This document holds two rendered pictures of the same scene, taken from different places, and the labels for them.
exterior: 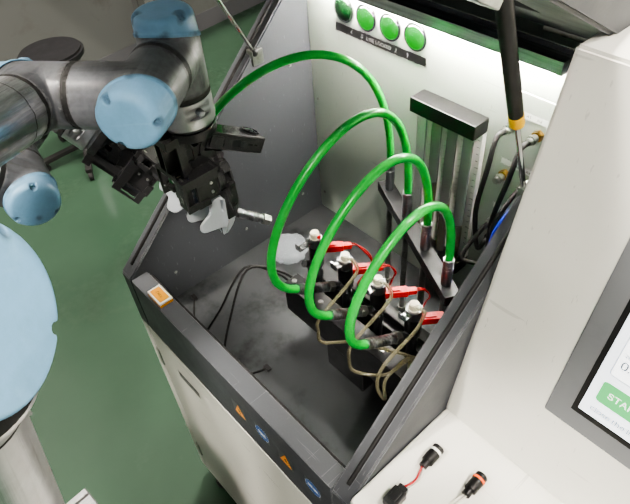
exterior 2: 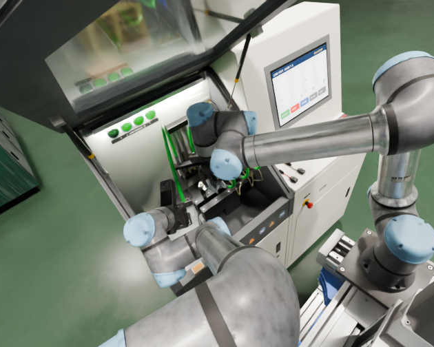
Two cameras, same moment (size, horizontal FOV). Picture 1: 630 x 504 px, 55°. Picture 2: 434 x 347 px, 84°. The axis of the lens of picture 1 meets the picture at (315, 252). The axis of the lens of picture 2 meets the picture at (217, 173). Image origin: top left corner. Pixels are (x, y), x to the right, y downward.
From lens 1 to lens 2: 0.95 m
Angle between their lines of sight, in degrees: 54
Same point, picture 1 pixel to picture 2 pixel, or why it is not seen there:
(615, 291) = (271, 94)
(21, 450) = not seen: hidden behind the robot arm
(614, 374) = (280, 110)
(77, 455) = not seen: outside the picture
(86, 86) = (242, 127)
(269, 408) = (260, 218)
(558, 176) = (249, 84)
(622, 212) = (262, 78)
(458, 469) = (282, 166)
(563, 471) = not seen: hidden behind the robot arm
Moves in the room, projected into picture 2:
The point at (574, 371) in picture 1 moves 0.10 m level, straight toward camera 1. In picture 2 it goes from (275, 120) to (294, 124)
